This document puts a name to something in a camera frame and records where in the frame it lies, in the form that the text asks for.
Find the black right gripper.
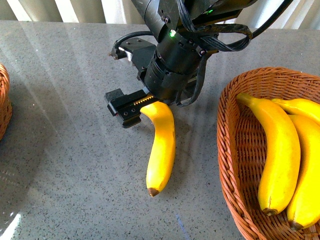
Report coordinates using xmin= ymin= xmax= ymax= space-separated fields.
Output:
xmin=104 ymin=60 xmax=199 ymax=129

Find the right wicker basket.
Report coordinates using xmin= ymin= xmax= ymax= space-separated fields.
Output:
xmin=217 ymin=67 xmax=320 ymax=240

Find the wicker basket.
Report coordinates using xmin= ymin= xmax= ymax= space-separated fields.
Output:
xmin=0 ymin=63 xmax=13 ymax=140
xmin=217 ymin=67 xmax=320 ymax=240

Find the left wicker basket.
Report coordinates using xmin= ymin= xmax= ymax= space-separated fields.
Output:
xmin=0 ymin=63 xmax=13 ymax=140

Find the white pleated curtain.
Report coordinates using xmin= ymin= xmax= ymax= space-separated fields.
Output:
xmin=0 ymin=0 xmax=320 ymax=30

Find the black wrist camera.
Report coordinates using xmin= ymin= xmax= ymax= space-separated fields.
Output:
xmin=108 ymin=37 xmax=156 ymax=71

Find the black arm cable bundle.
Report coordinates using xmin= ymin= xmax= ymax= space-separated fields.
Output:
xmin=176 ymin=0 xmax=293 ymax=108

